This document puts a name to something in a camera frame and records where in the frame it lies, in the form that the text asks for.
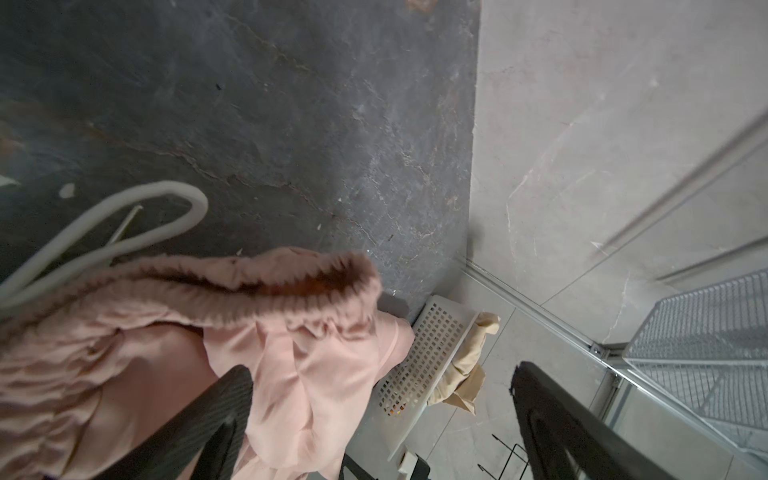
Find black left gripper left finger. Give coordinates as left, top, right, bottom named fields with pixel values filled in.
left=98, top=365, right=253, bottom=479

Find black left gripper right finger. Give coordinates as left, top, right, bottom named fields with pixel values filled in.
left=510, top=361, right=672, bottom=479

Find pink drawstring shorts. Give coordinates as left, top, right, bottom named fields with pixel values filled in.
left=0, top=180, right=416, bottom=480

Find beige shorts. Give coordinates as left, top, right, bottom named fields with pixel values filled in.
left=427, top=312, right=500, bottom=415

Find white plastic laundry basket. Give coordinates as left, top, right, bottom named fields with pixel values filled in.
left=372, top=295, right=478, bottom=461

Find black wire hook rack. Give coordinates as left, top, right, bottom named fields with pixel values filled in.
left=476, top=434, right=530, bottom=480

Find white wire wall basket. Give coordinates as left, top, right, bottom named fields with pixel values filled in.
left=623, top=270, right=767, bottom=459

